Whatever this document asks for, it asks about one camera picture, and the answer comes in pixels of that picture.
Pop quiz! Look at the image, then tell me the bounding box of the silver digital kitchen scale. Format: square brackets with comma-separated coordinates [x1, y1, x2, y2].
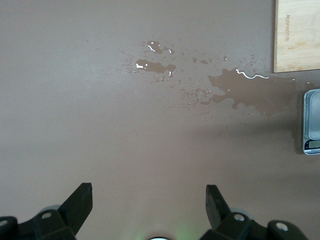
[301, 88, 320, 156]

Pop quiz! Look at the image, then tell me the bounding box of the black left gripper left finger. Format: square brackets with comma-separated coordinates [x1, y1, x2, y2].
[0, 182, 93, 240]

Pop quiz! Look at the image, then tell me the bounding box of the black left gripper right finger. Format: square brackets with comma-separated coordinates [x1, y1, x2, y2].
[202, 184, 308, 240]

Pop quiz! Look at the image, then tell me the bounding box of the bamboo cutting board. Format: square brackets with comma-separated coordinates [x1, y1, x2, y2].
[273, 0, 320, 74]

